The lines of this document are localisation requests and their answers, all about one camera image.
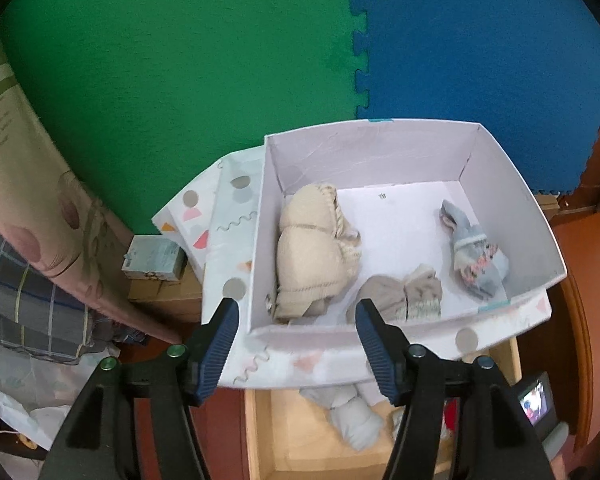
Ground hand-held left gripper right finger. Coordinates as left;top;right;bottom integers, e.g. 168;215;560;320
355;299;553;480

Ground blue-grey patterned socks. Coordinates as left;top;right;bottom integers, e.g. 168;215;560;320
439;199;510;303

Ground plaid blanket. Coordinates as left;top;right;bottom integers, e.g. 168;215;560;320
0;217;116;363

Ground small teal box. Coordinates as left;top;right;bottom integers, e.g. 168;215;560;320
122;237;188;281

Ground pink floral cloth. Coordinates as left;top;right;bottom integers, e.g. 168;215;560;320
0;25;181;343

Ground blue patterned cloth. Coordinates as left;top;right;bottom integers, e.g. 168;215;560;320
111;322;151;346

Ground beige socks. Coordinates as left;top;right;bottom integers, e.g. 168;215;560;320
347;262;443;325

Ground white plastic bag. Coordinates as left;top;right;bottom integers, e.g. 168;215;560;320
0;337;101;453

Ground white shoe box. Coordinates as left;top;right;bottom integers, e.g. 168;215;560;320
245;119;567;336

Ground cardboard box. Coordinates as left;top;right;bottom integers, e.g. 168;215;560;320
127;260;206;323

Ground orange wooden furniture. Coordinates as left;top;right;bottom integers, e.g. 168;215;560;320
545;190;600;456

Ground blue foam mat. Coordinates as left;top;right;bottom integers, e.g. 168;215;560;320
347;0;600;196

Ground grey-fronted wooden drawer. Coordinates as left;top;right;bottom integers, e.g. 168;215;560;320
244;337;523;480

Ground white sock roll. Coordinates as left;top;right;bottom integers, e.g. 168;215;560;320
300;385;385;451

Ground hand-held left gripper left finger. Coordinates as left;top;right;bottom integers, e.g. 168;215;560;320
40;297;241;480

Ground green foam mat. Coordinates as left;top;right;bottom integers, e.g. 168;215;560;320
0;0;371;236

